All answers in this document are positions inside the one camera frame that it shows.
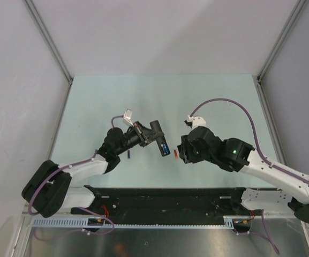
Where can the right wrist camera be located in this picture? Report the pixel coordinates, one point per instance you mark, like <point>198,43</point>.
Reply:
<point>194,122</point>

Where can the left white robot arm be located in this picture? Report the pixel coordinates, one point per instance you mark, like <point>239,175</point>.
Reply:
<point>54,187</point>

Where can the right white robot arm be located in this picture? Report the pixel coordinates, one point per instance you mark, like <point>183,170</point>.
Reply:
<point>235,155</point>

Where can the black remote control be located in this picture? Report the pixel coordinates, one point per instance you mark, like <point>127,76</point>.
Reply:
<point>165,139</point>

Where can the left aluminium frame post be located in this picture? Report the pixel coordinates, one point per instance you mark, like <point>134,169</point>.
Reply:
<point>45,34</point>

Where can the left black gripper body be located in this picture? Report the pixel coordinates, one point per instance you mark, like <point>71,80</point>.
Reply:
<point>136,136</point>

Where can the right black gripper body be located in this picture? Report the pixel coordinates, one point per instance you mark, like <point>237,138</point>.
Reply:
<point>199,157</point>

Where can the grey silver battery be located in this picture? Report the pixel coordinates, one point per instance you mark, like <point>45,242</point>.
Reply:
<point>162,150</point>

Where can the light blue battery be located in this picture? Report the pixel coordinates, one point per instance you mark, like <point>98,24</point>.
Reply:
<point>166,149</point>

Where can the aluminium frame post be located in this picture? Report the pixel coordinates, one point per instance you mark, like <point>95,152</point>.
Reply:
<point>45,34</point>
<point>289,25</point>

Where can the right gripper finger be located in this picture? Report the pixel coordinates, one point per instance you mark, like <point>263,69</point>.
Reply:
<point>183,148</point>
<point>191,157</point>

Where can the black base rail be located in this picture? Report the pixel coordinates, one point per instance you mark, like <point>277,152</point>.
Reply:
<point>169,206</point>

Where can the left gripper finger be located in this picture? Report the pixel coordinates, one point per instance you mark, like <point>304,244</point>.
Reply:
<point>152,131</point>
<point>151,137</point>

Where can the right aluminium frame post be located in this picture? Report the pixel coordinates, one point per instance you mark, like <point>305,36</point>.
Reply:
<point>289,25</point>

